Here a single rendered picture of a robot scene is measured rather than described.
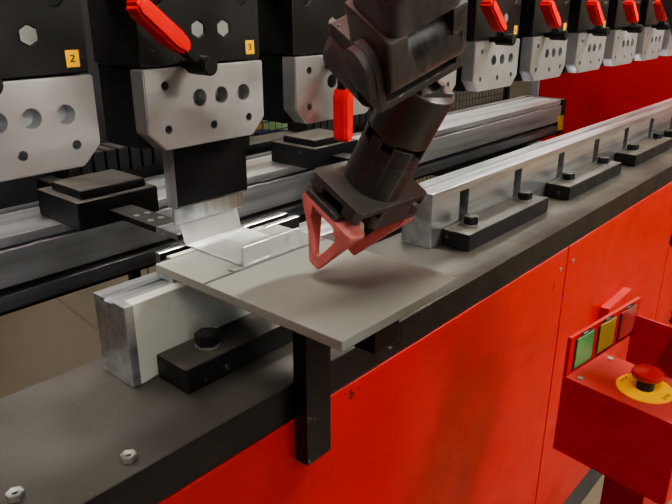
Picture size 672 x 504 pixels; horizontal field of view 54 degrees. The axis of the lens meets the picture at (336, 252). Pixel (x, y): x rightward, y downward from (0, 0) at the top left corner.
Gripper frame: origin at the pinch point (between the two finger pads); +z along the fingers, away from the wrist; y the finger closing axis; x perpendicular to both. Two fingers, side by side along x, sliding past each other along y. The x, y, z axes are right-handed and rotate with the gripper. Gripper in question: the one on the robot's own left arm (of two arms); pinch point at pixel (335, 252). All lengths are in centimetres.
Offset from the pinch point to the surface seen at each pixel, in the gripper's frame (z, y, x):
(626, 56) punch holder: -4, -118, -20
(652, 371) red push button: 7.9, -38.0, 29.3
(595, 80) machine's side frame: 29, -213, -51
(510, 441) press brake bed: 49, -55, 22
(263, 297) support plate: 3.3, 8.2, -0.2
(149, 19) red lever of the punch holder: -14.0, 12.5, -19.7
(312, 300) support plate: 1.4, 5.6, 3.2
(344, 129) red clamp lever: -2.9, -13.5, -14.1
